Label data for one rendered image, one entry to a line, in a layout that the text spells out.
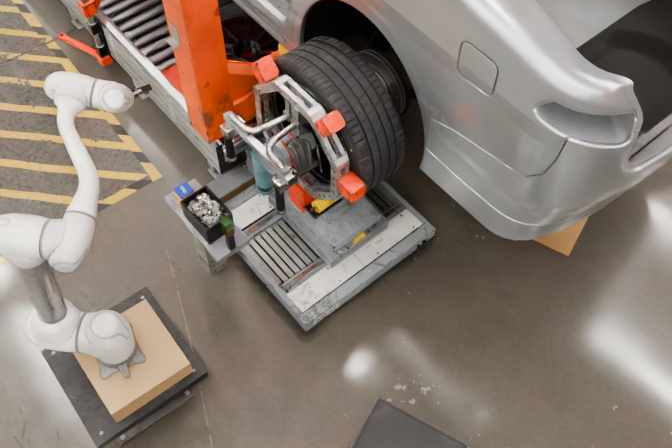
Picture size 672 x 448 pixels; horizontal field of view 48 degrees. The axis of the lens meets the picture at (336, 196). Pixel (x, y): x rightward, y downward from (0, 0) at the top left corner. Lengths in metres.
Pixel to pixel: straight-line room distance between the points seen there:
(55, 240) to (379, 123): 1.24
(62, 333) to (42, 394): 0.72
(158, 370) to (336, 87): 1.32
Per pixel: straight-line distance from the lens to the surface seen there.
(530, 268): 3.85
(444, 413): 3.46
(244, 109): 3.52
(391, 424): 3.05
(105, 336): 2.93
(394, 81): 3.15
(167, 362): 3.14
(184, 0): 2.93
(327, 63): 2.91
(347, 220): 3.59
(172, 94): 3.94
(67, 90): 2.74
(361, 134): 2.83
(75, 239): 2.49
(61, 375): 3.33
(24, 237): 2.52
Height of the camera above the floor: 3.24
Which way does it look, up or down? 55 degrees down
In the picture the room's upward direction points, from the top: 1 degrees clockwise
